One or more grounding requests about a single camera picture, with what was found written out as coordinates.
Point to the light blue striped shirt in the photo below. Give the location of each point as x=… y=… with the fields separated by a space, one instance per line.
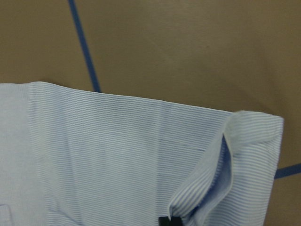
x=77 y=158

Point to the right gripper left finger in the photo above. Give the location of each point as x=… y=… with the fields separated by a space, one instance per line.
x=163 y=221

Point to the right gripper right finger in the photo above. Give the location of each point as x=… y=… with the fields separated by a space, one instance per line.
x=175 y=221

